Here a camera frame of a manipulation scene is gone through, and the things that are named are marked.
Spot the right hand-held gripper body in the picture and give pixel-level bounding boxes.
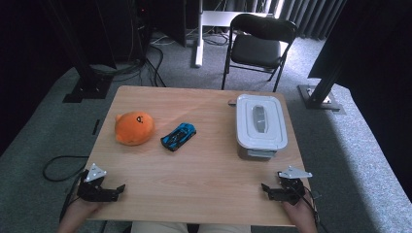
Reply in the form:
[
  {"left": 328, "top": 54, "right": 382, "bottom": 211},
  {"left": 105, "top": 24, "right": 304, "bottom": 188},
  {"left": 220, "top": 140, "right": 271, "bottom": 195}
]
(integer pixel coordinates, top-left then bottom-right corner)
[{"left": 277, "top": 165, "right": 314, "bottom": 207}]

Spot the grey curtain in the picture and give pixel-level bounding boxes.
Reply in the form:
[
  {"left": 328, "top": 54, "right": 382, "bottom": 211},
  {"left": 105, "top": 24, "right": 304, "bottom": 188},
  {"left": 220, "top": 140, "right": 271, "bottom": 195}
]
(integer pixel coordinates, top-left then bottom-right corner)
[{"left": 277, "top": 0, "right": 348, "bottom": 42}]

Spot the bundle of black floor cables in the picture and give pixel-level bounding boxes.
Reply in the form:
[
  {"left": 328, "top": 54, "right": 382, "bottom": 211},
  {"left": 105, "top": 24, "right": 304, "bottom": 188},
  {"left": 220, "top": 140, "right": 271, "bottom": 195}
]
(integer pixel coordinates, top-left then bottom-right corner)
[{"left": 89, "top": 45, "right": 168, "bottom": 88}]

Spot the dark cabinet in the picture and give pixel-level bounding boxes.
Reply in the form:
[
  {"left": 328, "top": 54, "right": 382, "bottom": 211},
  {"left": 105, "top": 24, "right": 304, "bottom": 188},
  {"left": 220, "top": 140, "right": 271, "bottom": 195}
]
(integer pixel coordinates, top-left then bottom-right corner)
[{"left": 135, "top": 0, "right": 188, "bottom": 48}]

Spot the white storage box lid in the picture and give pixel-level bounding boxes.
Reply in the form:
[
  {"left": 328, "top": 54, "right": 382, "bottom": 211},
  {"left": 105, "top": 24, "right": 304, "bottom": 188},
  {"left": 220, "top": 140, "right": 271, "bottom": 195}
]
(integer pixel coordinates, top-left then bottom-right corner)
[{"left": 235, "top": 93, "right": 290, "bottom": 152}]

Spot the hand-held gripper cable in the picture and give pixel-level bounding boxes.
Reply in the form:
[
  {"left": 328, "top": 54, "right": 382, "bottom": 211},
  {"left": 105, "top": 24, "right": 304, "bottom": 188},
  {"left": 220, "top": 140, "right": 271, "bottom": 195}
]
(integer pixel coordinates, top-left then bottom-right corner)
[
  {"left": 58, "top": 170, "right": 89, "bottom": 225},
  {"left": 300, "top": 185, "right": 326, "bottom": 233}
]

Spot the person's right hand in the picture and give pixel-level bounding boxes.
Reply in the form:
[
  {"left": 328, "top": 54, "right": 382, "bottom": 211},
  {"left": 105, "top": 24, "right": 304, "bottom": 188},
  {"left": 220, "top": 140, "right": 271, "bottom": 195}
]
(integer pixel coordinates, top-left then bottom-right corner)
[{"left": 281, "top": 193, "right": 316, "bottom": 228}]

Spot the blue toy car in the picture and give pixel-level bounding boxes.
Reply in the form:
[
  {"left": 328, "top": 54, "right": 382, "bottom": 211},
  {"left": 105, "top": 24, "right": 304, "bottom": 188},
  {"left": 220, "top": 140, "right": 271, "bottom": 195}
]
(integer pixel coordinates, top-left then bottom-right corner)
[{"left": 160, "top": 121, "right": 197, "bottom": 152}]

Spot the right hand-held gripper cable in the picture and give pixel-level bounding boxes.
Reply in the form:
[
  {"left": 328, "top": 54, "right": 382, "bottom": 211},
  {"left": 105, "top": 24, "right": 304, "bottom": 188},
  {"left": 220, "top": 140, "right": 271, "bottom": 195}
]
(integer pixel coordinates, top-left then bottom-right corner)
[{"left": 300, "top": 185, "right": 326, "bottom": 233}]

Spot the black metal stand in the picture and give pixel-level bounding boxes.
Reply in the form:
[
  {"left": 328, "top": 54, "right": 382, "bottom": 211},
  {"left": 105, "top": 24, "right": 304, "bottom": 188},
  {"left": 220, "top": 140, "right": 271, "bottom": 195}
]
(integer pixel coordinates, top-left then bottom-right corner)
[
  {"left": 296, "top": 42, "right": 346, "bottom": 116},
  {"left": 48, "top": 0, "right": 115, "bottom": 104}
]

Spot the orange plush toy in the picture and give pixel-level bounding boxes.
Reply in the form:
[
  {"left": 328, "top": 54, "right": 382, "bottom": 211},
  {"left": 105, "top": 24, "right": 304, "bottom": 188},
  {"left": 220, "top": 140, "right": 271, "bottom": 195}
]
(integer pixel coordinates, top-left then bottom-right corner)
[{"left": 114, "top": 111, "right": 155, "bottom": 147}]

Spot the black folding chair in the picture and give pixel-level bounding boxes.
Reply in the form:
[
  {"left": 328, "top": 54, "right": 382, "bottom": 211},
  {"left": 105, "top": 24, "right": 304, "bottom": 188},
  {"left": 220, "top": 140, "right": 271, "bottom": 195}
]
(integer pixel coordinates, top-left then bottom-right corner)
[{"left": 221, "top": 13, "right": 299, "bottom": 93}]

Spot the white desk frame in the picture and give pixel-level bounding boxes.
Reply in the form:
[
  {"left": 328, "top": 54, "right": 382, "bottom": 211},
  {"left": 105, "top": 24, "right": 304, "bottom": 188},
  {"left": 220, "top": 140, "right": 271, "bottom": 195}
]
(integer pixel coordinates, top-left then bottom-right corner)
[{"left": 193, "top": 0, "right": 277, "bottom": 68}]

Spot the person's left hand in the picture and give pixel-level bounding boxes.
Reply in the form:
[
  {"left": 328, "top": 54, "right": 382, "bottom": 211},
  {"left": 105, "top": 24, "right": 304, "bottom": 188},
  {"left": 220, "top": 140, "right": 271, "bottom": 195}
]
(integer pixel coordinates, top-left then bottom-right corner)
[{"left": 66, "top": 197, "right": 102, "bottom": 225}]

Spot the transparent grey storage box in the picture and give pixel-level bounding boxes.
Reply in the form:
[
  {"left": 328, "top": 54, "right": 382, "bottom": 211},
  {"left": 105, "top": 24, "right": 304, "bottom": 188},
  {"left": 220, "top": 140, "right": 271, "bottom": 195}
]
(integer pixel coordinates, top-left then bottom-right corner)
[{"left": 237, "top": 145, "right": 280, "bottom": 161}]

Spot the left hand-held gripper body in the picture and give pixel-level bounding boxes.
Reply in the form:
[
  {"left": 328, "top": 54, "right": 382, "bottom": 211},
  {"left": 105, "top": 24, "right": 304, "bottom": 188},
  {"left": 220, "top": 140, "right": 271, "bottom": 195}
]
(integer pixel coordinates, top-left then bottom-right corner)
[{"left": 77, "top": 163, "right": 113, "bottom": 203}]

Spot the left hand-held gripper cable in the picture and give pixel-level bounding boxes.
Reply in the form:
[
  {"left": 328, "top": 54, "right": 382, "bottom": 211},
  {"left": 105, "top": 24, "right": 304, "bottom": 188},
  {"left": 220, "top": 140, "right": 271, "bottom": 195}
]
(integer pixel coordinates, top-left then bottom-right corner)
[{"left": 58, "top": 170, "right": 89, "bottom": 225}]

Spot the black floor cable loop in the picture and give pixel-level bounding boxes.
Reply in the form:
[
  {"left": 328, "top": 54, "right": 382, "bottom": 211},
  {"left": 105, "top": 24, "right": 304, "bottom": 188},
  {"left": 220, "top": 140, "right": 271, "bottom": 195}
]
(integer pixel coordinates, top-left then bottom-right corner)
[{"left": 42, "top": 155, "right": 90, "bottom": 183}]

